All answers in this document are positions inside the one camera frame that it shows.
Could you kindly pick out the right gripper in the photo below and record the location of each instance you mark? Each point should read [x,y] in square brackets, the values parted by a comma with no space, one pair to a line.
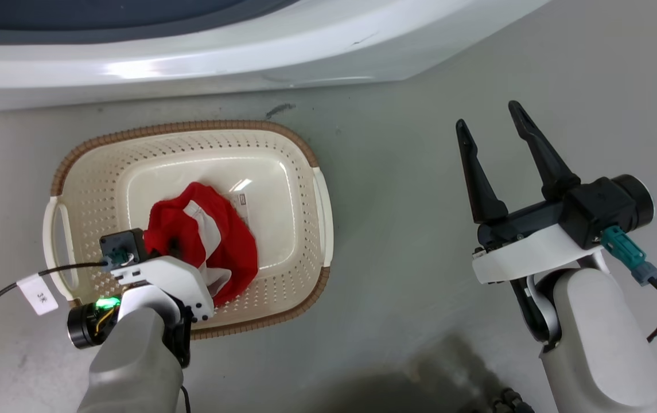
[563,229]

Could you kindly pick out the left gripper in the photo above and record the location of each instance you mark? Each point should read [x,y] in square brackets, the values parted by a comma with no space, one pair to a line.
[173,281]

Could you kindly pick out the red and white garment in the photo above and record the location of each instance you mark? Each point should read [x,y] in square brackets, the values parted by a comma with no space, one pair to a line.
[230,241]

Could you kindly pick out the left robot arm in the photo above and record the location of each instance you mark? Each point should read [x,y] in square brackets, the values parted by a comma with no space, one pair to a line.
[127,361]

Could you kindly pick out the white sticker label in basket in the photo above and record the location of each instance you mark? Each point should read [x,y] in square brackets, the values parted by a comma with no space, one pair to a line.
[243,205]

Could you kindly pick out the cream perforated laundry basket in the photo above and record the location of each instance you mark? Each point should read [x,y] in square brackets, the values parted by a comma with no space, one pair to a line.
[133,172]

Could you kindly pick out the white washing machine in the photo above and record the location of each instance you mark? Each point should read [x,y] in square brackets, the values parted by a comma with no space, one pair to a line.
[190,51]

